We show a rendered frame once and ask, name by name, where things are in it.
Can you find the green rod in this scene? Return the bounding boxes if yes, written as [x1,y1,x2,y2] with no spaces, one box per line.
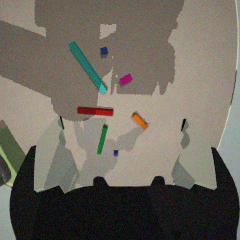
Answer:
[97,125,108,155]

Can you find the turquoise rod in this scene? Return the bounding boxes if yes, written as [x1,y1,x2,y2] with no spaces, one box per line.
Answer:
[68,41,108,94]

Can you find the orange rod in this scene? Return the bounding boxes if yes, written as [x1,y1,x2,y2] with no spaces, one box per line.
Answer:
[132,112,148,130]

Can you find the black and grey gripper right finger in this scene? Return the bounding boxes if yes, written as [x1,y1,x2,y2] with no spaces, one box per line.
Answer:
[172,119,240,240]

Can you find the red rod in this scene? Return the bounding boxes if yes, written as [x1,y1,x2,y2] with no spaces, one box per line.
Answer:
[77,107,113,116]

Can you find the magenta rod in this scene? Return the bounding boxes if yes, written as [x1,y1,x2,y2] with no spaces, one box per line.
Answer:
[120,74,133,85]

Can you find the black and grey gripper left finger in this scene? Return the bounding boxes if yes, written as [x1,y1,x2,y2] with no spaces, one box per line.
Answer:
[10,116,79,240]

